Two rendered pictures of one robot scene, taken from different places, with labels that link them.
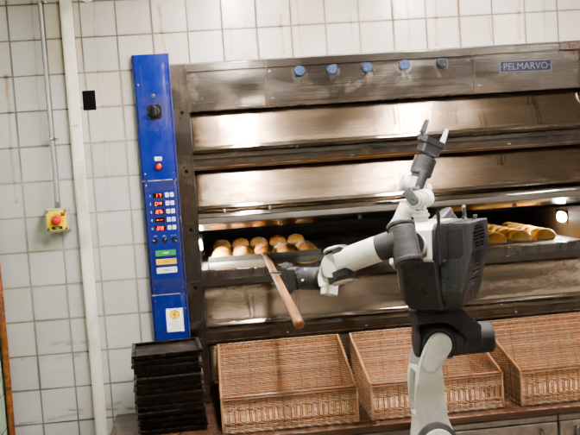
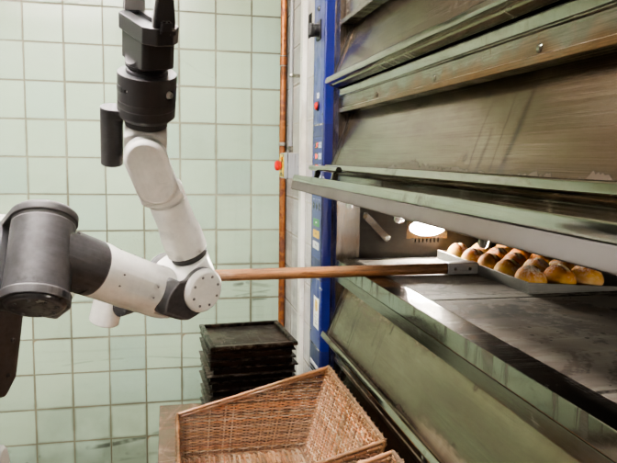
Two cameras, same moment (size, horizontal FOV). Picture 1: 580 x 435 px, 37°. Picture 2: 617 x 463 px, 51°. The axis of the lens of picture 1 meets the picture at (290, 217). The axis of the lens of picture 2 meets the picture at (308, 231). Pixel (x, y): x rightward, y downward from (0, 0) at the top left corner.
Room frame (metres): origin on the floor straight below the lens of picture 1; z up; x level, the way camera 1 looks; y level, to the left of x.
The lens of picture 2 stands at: (3.55, -1.57, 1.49)
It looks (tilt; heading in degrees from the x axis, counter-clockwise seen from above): 7 degrees down; 83
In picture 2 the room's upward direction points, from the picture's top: 1 degrees clockwise
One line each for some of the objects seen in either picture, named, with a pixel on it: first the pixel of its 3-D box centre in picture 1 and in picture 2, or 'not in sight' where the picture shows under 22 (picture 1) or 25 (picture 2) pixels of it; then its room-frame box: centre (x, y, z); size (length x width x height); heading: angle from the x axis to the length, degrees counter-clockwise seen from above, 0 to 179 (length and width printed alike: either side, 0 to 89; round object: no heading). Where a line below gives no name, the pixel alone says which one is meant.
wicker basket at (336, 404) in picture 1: (284, 381); (267, 451); (3.65, 0.07, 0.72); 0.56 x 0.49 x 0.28; 95
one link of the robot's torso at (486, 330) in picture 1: (452, 330); not in sight; (3.09, -0.55, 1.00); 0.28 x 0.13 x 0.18; 95
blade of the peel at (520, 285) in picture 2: (263, 252); (535, 266); (4.41, 0.15, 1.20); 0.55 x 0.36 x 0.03; 94
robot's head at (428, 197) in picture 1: (420, 202); not in sight; (3.10, -0.47, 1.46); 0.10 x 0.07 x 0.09; 150
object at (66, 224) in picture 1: (58, 219); (289, 165); (3.79, 1.01, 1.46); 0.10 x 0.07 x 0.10; 95
